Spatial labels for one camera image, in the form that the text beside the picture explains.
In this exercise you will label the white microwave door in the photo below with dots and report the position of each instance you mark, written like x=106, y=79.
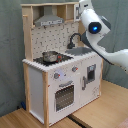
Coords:
x=76, y=14

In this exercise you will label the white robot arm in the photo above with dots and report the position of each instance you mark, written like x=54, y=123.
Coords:
x=96, y=27

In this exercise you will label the wooden toy kitchen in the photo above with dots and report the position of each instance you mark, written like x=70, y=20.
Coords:
x=38, y=78

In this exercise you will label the black toy stovetop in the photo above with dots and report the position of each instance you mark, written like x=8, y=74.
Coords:
x=60, y=58

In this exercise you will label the right red stove knob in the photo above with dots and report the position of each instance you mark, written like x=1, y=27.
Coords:
x=74, y=69

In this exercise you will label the red stove knob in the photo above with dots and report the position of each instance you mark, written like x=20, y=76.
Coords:
x=74, y=69
x=56, y=75

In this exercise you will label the left red stove knob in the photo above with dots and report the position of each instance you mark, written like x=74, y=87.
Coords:
x=56, y=75

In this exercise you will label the silver toy pot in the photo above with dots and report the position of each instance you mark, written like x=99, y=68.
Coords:
x=50, y=56

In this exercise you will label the grey toy sink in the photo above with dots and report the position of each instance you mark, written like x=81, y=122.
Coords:
x=78, y=51

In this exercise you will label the black toy faucet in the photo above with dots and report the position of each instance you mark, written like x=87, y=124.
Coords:
x=71, y=44

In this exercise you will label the white fridge door with dispenser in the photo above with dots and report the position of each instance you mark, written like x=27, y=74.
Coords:
x=90, y=79

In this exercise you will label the white oven door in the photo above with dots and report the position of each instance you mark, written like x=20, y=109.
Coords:
x=63, y=99

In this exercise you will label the grey range hood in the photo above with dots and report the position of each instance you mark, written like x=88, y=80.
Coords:
x=48, y=18

